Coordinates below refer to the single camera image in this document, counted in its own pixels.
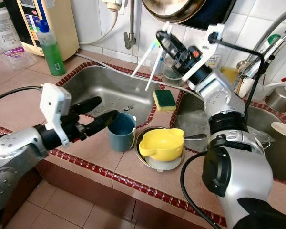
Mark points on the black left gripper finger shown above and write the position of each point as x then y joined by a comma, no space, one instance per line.
102,122
88,105

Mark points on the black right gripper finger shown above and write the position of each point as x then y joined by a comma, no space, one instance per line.
177,43
168,48

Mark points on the blue plastic cup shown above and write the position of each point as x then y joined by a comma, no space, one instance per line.
121,138

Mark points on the white training chopsticks green clip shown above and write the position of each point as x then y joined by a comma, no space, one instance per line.
147,62

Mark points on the yellow plastic bowl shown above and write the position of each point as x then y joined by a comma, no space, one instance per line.
162,142

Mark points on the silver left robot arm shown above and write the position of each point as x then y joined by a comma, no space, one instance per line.
14,152

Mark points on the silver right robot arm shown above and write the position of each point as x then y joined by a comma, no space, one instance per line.
224,100

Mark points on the white detergent bottle yellow cap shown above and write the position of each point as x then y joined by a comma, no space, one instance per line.
213,61

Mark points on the dark green scouring pad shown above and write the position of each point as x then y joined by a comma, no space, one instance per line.
171,74

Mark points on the clear plastic mug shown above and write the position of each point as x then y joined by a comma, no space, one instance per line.
150,66

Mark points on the steel fork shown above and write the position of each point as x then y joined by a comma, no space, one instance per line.
127,109

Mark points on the stainless steel sink basin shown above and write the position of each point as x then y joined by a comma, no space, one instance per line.
114,88
276,157

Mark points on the hanging steel pan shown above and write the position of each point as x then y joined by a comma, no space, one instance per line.
176,9

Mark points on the green and yellow sponge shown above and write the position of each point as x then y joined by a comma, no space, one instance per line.
164,98

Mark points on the round steel plate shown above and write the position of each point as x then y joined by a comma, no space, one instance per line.
138,153

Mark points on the dark hanging pan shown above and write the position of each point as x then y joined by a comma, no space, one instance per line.
224,14

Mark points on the green dish soap bottle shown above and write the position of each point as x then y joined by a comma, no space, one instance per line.
51,55

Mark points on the steel pull-out faucet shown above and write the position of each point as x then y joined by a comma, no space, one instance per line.
257,62

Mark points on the steel spoon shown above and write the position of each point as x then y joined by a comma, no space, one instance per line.
198,136

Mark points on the clear container purple label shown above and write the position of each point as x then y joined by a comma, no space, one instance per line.
19,57

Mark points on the beige water ionizer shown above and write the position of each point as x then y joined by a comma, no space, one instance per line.
62,24

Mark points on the white bottle green cap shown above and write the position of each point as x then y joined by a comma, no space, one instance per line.
274,38

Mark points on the large white plastic jug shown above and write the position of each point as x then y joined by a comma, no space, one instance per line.
5,28

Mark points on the steel cup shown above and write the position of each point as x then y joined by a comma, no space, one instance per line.
281,100

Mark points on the pale wooden spatula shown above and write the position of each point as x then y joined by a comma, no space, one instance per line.
283,130

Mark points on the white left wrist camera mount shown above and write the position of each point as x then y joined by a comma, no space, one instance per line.
55,102

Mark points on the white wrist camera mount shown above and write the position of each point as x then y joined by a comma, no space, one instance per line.
55,102
215,36

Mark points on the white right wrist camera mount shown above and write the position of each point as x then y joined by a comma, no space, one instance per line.
215,36

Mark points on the steel wall tap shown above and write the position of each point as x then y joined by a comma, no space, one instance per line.
129,38

